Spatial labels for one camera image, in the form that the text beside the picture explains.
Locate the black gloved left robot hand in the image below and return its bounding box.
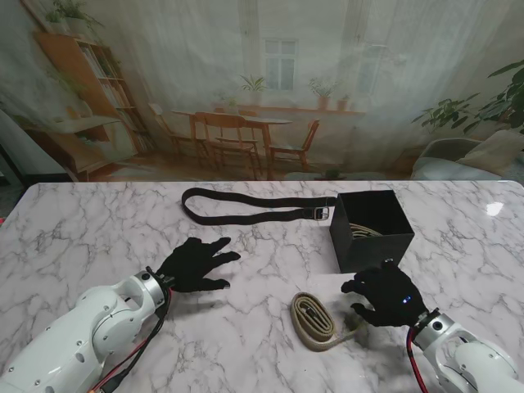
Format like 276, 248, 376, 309
157, 236, 242, 294

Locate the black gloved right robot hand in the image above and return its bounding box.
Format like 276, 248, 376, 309
340, 258, 429, 328

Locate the beige braided belt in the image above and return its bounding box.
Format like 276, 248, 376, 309
347, 222, 384, 242
290, 291, 365, 353

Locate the black belt storage box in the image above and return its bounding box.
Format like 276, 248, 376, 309
328, 189, 415, 274

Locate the dark brown braided belt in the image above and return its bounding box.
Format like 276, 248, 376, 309
181, 187, 337, 226

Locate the printed room scene backdrop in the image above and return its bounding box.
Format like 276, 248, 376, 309
0, 0, 524, 183

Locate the red black right arm cable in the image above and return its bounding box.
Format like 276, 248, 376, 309
406, 327, 431, 393

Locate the red black arm cable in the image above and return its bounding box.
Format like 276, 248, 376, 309
92, 288, 171, 393
406, 327, 431, 393

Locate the red black left arm cable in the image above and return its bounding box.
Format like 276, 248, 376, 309
92, 288, 171, 393

